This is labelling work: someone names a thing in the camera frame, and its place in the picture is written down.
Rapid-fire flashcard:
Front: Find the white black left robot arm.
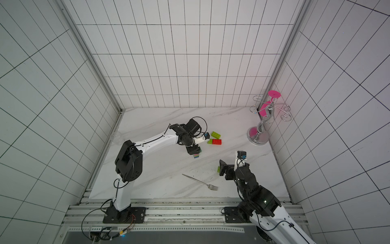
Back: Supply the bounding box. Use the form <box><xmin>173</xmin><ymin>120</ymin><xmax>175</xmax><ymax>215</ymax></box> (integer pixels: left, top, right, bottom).
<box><xmin>103</xmin><ymin>119</ymin><xmax>210</xmax><ymax>224</ymax></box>

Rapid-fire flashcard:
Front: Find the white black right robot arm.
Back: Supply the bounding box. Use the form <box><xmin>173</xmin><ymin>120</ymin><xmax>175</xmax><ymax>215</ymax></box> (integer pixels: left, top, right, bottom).
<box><xmin>219</xmin><ymin>159</ymin><xmax>315</xmax><ymax>244</ymax></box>

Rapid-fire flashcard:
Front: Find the red 2x4 brick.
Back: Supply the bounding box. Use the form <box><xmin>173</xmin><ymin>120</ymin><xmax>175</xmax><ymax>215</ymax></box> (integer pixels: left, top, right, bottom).
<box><xmin>211</xmin><ymin>139</ymin><xmax>222</xmax><ymax>145</ymax></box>

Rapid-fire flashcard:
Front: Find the silver metal fork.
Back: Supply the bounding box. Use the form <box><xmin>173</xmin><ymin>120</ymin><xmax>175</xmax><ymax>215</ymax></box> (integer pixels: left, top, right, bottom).
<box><xmin>182</xmin><ymin>174</ymin><xmax>218</xmax><ymax>191</ymax></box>

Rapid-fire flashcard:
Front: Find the lime green 2x4 brick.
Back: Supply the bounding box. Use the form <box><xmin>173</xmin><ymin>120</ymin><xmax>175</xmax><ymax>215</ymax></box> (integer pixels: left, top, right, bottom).
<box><xmin>211</xmin><ymin>131</ymin><xmax>221</xmax><ymax>139</ymax></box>

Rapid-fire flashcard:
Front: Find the chrome pink cup stand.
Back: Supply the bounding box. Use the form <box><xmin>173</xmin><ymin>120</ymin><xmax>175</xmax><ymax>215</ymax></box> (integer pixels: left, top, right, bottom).
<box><xmin>247</xmin><ymin>90</ymin><xmax>292</xmax><ymax>145</ymax></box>

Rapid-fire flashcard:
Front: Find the clear glass cup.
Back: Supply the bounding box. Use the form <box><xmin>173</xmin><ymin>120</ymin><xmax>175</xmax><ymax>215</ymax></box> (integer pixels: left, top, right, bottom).
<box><xmin>110</xmin><ymin>132</ymin><xmax>123</xmax><ymax>145</ymax></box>

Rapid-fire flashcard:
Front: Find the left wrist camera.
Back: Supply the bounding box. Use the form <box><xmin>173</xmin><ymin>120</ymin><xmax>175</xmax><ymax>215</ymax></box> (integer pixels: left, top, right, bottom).
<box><xmin>194</xmin><ymin>132</ymin><xmax>210</xmax><ymax>144</ymax></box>

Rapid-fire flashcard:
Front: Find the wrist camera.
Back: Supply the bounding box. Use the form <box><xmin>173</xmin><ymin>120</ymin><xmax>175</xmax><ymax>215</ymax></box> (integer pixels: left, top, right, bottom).
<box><xmin>194</xmin><ymin>132</ymin><xmax>210</xmax><ymax>144</ymax></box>
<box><xmin>235</xmin><ymin>150</ymin><xmax>247</xmax><ymax>168</ymax></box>

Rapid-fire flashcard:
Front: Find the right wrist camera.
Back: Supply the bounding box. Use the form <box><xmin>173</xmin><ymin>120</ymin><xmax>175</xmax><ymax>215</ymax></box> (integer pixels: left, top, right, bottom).
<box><xmin>235</xmin><ymin>150</ymin><xmax>247</xmax><ymax>168</ymax></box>

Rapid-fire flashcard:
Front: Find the aluminium mounting rail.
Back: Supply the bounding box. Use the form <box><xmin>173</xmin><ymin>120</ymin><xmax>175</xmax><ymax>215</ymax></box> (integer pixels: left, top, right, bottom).
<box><xmin>62</xmin><ymin>196</ymin><xmax>305</xmax><ymax>234</ymax></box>

